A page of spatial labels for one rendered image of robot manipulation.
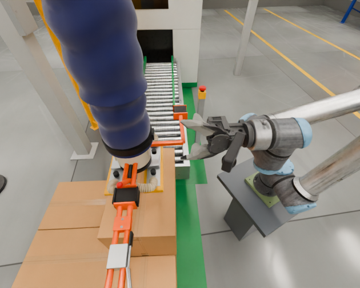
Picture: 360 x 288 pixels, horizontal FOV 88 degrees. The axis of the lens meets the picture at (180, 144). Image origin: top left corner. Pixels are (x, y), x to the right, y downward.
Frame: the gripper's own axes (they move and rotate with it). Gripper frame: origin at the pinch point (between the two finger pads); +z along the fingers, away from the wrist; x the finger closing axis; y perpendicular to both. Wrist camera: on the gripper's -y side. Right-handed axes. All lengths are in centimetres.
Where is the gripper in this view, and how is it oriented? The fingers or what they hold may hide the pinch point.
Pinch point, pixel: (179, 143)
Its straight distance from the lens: 51.3
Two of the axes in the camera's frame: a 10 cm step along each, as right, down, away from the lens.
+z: -10.0, 0.5, -0.5
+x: 0.0, -6.8, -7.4
